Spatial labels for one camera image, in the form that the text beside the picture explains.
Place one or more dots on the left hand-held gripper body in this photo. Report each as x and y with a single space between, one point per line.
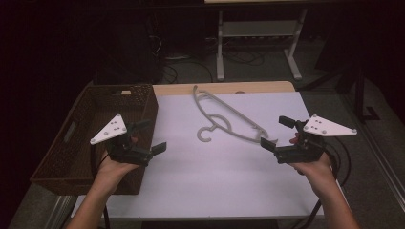
111 129

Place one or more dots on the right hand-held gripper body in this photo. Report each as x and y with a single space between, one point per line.
324 128

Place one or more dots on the brown woven basket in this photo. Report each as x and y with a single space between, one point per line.
82 114

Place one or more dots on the grey plastic clothes hanger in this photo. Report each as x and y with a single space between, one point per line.
223 109

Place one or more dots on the person's left hand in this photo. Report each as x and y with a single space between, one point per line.
113 167

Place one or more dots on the person's right hand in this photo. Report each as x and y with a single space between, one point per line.
313 168

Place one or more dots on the black floor stand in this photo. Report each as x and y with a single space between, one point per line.
359 95

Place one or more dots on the white table mat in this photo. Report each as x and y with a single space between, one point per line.
216 178

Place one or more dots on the white metal desk frame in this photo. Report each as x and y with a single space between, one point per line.
258 28

